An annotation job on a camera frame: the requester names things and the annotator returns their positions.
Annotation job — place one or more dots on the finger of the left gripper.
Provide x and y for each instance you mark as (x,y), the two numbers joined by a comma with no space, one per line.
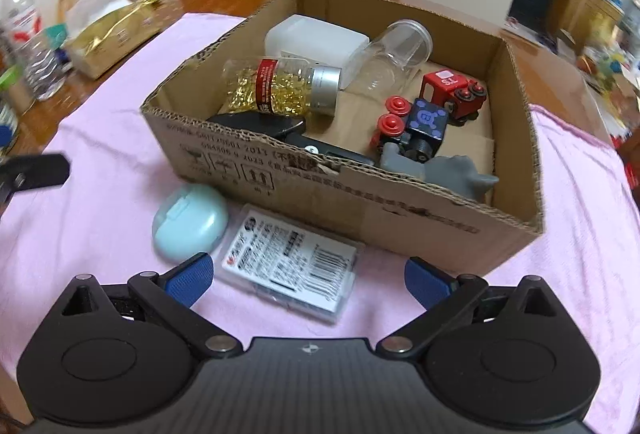
(32,172)

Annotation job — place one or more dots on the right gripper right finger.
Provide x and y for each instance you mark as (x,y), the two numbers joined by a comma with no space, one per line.
(446,300)

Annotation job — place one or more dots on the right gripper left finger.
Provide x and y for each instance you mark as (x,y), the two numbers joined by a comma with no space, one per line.
(167,299)

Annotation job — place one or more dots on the light blue earbud case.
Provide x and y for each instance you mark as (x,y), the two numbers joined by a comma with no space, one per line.
(191,220)

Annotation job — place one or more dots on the grey cat toy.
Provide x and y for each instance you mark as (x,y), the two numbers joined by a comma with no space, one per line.
(457,174)

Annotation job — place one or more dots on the labelled plastic pack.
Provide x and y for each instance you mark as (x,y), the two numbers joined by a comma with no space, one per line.
(290,264)

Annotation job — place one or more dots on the blue toy train car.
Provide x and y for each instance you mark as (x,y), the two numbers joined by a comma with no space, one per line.
(418,128)

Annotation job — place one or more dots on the red toy train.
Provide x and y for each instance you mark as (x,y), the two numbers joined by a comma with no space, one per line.
(462,97)

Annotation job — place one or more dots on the clear plastic jar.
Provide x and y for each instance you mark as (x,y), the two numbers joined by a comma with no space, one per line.
(384,67)

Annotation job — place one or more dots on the bottle of yellow capsules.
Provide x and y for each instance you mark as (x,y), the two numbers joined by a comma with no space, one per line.
(282,86)

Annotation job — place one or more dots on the white plastic container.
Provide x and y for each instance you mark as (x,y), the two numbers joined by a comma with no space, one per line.
(317,41)

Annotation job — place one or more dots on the cardboard box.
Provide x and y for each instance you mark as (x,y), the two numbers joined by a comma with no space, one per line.
(396,212)

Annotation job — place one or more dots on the gold tissue pack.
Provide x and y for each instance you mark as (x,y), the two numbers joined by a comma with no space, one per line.
(113,37)

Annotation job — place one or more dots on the water bottle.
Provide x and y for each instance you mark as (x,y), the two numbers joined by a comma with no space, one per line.
(23,25)

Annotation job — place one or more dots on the wooden cabinet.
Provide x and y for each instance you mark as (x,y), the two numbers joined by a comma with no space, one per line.
(583,19)

